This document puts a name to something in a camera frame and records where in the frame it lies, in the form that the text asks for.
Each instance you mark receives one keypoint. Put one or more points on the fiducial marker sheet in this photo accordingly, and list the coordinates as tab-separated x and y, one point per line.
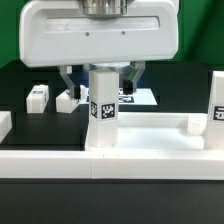
143	96

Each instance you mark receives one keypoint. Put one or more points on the white front fence bar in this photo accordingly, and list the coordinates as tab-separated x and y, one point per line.
187	165

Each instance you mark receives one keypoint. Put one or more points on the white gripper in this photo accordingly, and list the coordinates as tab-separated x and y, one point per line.
66	32

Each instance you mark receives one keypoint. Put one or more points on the white desk tabletop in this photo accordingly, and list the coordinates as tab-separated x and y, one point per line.
163	131

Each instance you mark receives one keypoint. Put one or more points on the white left fence block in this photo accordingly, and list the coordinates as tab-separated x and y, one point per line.
5	124

